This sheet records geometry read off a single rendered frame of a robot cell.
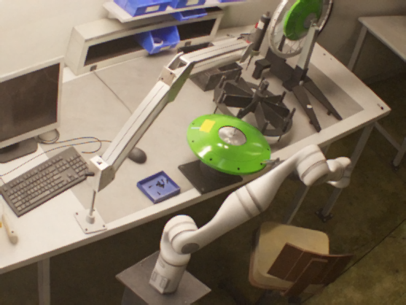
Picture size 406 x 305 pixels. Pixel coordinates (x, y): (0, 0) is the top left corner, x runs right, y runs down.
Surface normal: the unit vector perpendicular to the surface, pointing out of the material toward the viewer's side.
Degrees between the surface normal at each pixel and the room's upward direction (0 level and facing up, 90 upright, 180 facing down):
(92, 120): 0
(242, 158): 17
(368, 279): 0
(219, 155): 22
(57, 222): 0
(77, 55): 90
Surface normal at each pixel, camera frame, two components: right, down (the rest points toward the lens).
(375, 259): 0.29, -0.74
